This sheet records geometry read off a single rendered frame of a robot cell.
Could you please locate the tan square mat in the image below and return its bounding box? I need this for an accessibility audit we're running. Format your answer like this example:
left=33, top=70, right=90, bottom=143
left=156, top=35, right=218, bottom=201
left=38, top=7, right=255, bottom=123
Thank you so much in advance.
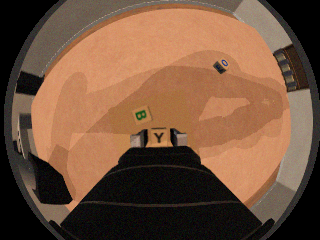
left=108, top=89, right=197, bottom=157

